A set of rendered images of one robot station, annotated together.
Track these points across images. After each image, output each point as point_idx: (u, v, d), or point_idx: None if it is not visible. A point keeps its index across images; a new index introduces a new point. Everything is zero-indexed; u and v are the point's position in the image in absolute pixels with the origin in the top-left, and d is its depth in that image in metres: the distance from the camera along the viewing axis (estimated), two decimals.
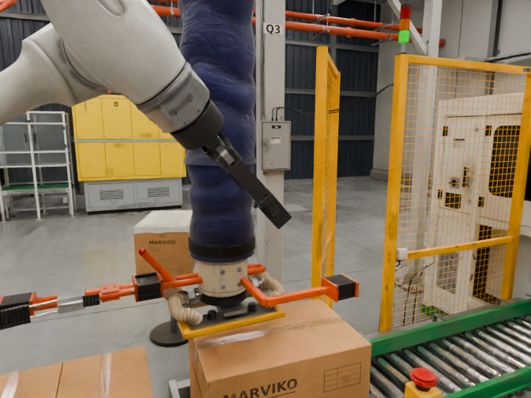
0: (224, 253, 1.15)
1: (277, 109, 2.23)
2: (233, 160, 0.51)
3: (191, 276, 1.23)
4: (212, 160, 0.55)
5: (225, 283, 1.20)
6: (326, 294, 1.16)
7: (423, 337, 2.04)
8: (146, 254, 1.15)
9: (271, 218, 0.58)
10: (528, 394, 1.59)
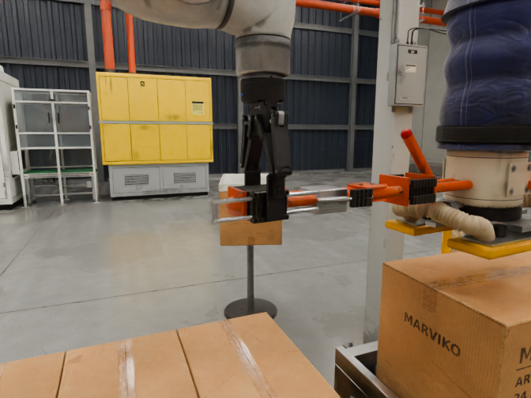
0: (528, 135, 0.77)
1: (414, 30, 1.85)
2: (246, 125, 0.68)
3: None
4: None
5: (514, 186, 0.82)
6: None
7: None
8: (414, 137, 0.77)
9: None
10: None
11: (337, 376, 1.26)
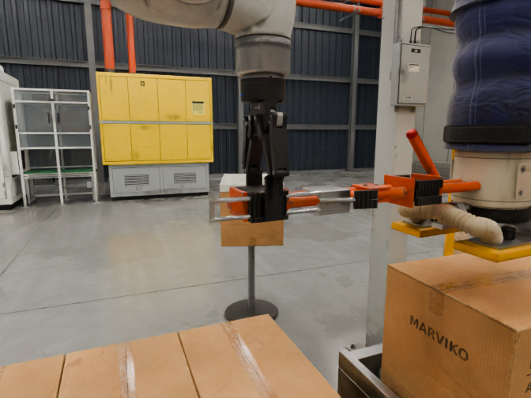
0: None
1: (417, 29, 1.84)
2: (248, 126, 0.68)
3: (460, 182, 0.84)
4: None
5: (523, 187, 0.80)
6: None
7: None
8: (419, 138, 0.76)
9: None
10: None
11: (341, 379, 1.25)
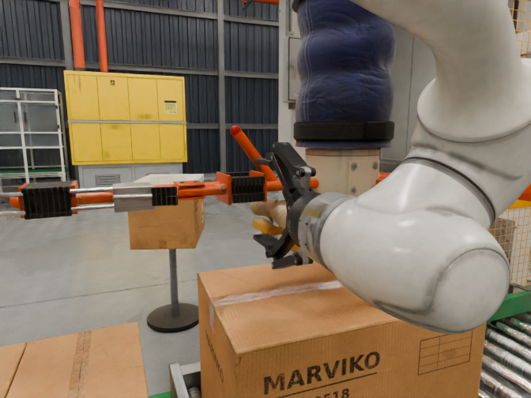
0: (361, 132, 0.75)
1: None
2: None
3: None
4: (287, 230, 0.52)
5: (356, 185, 0.79)
6: (519, 198, 0.75)
7: (503, 311, 1.55)
8: (242, 134, 0.75)
9: (261, 242, 0.64)
10: None
11: (171, 395, 1.16)
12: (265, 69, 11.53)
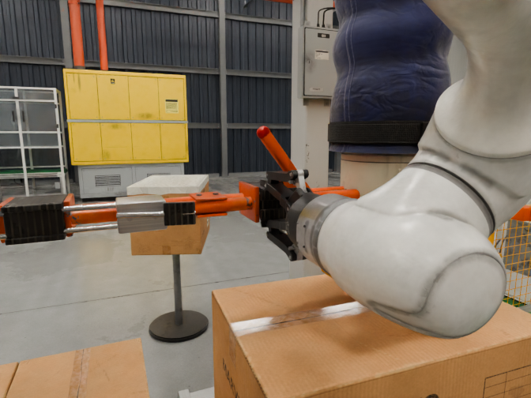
0: (415, 134, 0.62)
1: (325, 11, 1.61)
2: (295, 252, 0.55)
3: (337, 189, 0.70)
4: (285, 227, 0.52)
5: None
6: None
7: None
8: (272, 137, 0.63)
9: None
10: None
11: None
12: (267, 68, 11.40)
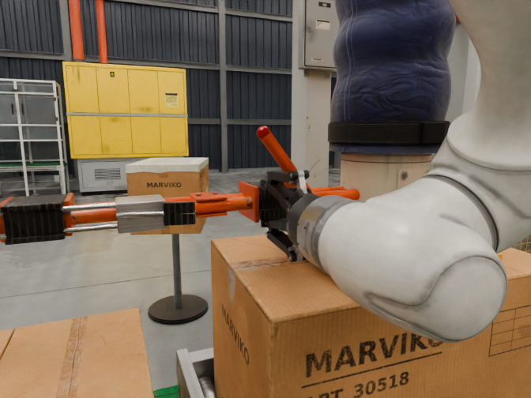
0: (416, 134, 0.62)
1: None
2: (295, 253, 0.55)
3: (337, 189, 0.70)
4: (285, 228, 0.53)
5: None
6: None
7: None
8: (272, 137, 0.62)
9: None
10: None
11: (178, 386, 1.00)
12: (267, 64, 11.38)
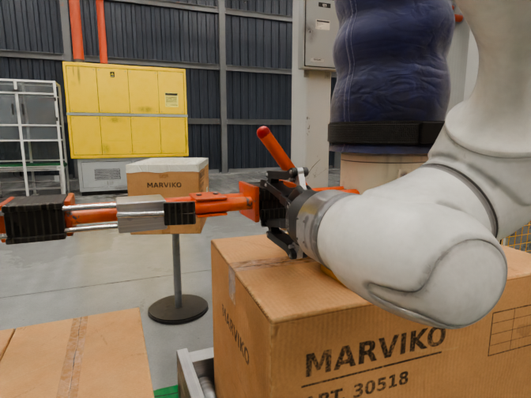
0: (415, 134, 0.62)
1: None
2: (295, 250, 0.55)
3: (337, 189, 0.70)
4: (285, 226, 0.52)
5: None
6: None
7: None
8: (272, 137, 0.63)
9: None
10: None
11: (178, 385, 1.00)
12: (267, 64, 11.38)
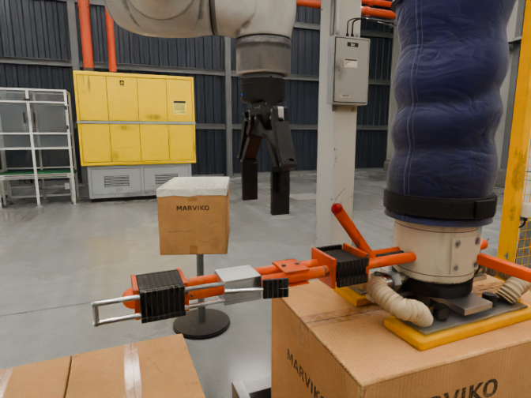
0: (470, 211, 0.71)
1: (355, 20, 1.69)
2: (247, 121, 0.68)
3: (395, 252, 0.80)
4: None
5: (458, 262, 0.76)
6: None
7: None
8: (344, 213, 0.72)
9: (254, 184, 0.71)
10: None
11: None
12: None
